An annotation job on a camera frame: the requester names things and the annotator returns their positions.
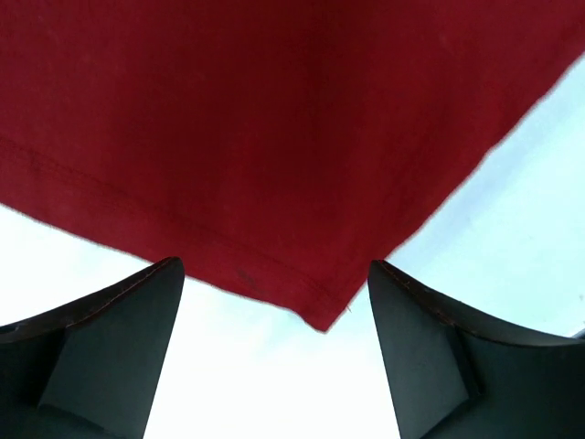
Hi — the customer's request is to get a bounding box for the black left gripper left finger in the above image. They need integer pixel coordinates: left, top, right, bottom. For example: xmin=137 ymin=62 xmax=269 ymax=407
xmin=1 ymin=257 xmax=184 ymax=438

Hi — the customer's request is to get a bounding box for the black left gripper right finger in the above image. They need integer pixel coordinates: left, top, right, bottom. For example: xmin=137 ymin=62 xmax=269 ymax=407
xmin=367 ymin=261 xmax=584 ymax=439

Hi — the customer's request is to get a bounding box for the red t-shirt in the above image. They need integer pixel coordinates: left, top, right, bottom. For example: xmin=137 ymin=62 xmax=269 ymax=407
xmin=1 ymin=1 xmax=584 ymax=331

